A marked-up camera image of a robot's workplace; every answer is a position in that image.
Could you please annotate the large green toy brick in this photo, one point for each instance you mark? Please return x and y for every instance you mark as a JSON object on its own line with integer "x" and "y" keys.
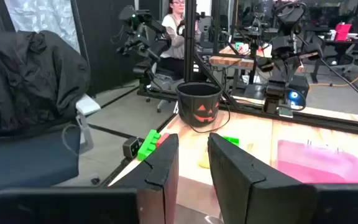
{"x": 148, "y": 146}

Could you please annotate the small black table camera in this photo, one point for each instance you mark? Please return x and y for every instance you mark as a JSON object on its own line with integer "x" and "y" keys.
{"x": 131, "y": 147}

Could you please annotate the black pumpkin face bucket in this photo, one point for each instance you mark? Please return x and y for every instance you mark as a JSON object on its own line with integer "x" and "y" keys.
{"x": 197, "y": 102}

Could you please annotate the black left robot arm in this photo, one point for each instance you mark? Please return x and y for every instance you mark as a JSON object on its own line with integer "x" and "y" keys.
{"x": 273, "y": 90}

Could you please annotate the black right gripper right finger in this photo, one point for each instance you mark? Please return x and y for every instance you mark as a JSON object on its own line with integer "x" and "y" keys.
{"x": 244, "y": 186}

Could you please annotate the yellow toy block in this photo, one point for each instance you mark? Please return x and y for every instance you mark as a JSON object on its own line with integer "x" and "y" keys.
{"x": 204, "y": 160}

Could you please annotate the background wooden table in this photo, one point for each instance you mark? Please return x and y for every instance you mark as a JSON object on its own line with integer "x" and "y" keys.
{"x": 228, "y": 61}

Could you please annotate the blue office chair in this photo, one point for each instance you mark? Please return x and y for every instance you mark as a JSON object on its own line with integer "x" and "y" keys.
{"x": 26, "y": 161}

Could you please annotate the black box with blue light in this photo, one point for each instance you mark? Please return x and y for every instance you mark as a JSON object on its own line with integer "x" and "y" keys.
{"x": 300, "y": 85}

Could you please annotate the red toy brick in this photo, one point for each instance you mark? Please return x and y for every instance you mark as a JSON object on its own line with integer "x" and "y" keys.
{"x": 163, "y": 139}

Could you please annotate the background black robot arm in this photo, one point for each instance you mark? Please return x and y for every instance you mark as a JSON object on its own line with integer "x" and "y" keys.
{"x": 253, "y": 31}
{"x": 141, "y": 21}

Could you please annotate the pink translucent plastic bin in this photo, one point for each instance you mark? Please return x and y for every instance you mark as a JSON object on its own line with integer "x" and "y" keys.
{"x": 319, "y": 161}

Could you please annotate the black jacket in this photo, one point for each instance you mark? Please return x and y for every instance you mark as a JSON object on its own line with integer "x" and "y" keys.
{"x": 26, "y": 84}

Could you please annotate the small green toy brick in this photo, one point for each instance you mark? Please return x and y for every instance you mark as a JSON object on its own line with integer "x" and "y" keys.
{"x": 231, "y": 140}

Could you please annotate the red box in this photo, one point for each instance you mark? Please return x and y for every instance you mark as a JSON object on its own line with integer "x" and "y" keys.
{"x": 343, "y": 32}

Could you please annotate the person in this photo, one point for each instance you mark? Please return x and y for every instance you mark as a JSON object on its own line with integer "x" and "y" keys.
{"x": 174, "y": 34}

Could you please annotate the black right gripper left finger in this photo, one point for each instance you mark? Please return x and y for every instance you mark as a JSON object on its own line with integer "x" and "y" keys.
{"x": 157, "y": 174}

